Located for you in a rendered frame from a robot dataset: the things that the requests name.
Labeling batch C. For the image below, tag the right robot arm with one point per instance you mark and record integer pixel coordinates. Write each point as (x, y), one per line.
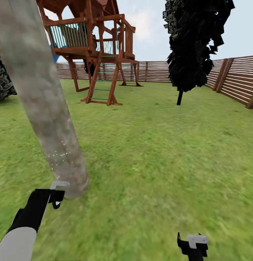
(195, 247)

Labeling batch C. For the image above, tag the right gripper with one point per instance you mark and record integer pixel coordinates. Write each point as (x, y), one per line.
(199, 252)

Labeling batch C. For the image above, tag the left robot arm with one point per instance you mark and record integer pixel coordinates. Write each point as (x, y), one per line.
(18, 243)

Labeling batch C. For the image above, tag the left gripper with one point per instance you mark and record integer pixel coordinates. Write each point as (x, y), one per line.
(58, 196)

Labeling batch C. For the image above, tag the pesticide atomizer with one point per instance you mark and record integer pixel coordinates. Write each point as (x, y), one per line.
(56, 205)

